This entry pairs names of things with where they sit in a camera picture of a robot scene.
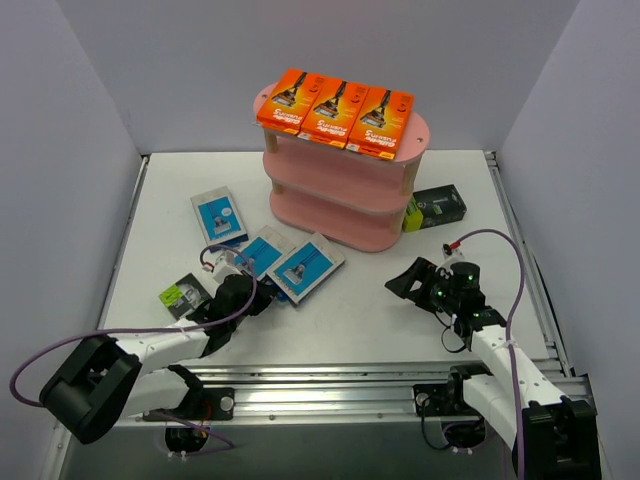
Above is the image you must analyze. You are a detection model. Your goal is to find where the black green razor box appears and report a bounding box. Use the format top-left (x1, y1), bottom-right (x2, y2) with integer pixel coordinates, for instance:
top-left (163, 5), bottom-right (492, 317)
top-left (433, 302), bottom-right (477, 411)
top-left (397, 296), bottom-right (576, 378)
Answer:
top-left (158, 273), bottom-right (211, 320)
top-left (402, 184), bottom-right (467, 233)

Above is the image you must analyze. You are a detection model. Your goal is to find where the blue razor box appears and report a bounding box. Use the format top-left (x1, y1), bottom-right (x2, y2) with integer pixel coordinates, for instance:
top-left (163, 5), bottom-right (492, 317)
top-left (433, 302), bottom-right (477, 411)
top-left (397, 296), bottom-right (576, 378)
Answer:
top-left (266, 232), bottom-right (346, 305)
top-left (233, 226), bottom-right (295, 302)
top-left (191, 186), bottom-right (249, 246)

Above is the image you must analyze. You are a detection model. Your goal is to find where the small orange razor box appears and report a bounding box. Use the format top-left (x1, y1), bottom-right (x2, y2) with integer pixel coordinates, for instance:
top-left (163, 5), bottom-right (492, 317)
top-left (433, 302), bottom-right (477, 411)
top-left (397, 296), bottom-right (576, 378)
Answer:
top-left (345, 87), bottom-right (414, 161)

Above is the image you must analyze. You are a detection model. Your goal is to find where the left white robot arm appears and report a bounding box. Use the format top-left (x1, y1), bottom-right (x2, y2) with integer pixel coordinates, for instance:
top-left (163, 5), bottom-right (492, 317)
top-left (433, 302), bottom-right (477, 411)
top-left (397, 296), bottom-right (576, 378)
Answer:
top-left (39, 274), bottom-right (278, 444)

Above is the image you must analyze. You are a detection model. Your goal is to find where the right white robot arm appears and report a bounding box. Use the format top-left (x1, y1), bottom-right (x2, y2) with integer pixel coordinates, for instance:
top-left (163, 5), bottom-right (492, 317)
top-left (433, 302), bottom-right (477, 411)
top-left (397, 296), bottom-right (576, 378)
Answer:
top-left (385, 258), bottom-right (602, 479)

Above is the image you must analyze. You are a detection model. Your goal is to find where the pink three-tier shelf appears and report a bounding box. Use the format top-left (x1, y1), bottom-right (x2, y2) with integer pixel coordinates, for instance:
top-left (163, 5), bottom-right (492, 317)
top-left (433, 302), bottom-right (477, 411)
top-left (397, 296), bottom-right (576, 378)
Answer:
top-left (263, 113), bottom-right (430, 252)

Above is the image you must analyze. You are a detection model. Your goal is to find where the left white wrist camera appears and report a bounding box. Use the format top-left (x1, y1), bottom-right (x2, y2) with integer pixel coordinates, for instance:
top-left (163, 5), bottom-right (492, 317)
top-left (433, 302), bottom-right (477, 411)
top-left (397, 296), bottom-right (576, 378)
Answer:
top-left (197, 251), bottom-right (248, 291)

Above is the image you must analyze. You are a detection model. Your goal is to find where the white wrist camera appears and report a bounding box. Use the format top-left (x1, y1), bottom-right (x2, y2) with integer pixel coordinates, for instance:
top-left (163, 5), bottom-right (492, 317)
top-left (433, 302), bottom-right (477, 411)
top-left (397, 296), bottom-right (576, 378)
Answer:
top-left (442, 242), bottom-right (465, 263)
top-left (197, 251), bottom-right (248, 291)

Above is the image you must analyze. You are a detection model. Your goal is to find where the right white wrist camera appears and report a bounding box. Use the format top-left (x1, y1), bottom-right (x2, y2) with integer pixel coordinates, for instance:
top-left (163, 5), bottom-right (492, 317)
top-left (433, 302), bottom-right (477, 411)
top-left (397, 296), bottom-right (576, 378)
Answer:
top-left (442, 242), bottom-right (465, 263)

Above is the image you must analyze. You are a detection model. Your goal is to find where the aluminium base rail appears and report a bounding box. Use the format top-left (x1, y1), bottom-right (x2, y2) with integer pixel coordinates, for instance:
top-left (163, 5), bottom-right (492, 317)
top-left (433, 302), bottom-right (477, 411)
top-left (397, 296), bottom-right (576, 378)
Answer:
top-left (54, 367), bottom-right (599, 429)

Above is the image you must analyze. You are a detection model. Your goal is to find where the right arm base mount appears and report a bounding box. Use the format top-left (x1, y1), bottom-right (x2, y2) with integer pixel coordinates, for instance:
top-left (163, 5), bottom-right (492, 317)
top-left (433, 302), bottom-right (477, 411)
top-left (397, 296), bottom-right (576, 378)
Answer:
top-left (412, 384), bottom-right (496, 455)

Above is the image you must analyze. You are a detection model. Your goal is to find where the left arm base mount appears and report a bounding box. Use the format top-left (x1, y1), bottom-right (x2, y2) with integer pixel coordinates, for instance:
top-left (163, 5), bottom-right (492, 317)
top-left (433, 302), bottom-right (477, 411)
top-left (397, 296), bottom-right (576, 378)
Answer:
top-left (142, 387), bottom-right (236, 459)

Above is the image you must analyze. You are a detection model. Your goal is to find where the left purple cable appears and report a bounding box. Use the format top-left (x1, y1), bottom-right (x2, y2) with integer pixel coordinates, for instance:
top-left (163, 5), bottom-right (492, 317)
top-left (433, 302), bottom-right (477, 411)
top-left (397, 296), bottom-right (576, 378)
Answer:
top-left (9, 243), bottom-right (259, 454)

